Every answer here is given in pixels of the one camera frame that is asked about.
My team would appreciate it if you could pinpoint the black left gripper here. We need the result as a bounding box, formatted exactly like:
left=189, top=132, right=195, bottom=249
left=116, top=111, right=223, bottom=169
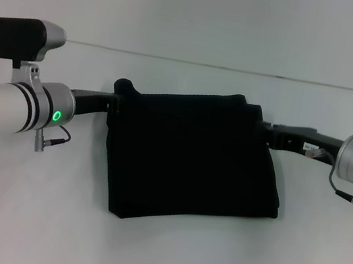
left=65, top=84, right=127, bottom=129

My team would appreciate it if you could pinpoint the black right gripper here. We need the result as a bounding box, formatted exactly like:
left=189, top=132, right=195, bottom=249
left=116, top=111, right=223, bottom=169
left=253, top=118, right=346, bottom=170

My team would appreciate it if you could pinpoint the black t-shirt with FREE print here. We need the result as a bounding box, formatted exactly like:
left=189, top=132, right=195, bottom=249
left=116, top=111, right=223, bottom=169
left=90, top=72, right=299, bottom=246

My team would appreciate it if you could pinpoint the left wrist cable with plug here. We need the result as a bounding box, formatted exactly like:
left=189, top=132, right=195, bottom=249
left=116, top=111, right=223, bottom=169
left=32, top=122, right=73, bottom=158

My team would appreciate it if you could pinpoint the wrist cable with plug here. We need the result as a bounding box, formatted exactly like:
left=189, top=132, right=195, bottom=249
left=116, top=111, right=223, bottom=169
left=298, top=146, right=353, bottom=212
left=32, top=122, right=73, bottom=158

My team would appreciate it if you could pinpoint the right wrist cable with plug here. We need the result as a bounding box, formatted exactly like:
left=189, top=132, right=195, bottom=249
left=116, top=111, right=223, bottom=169
left=298, top=146, right=353, bottom=212

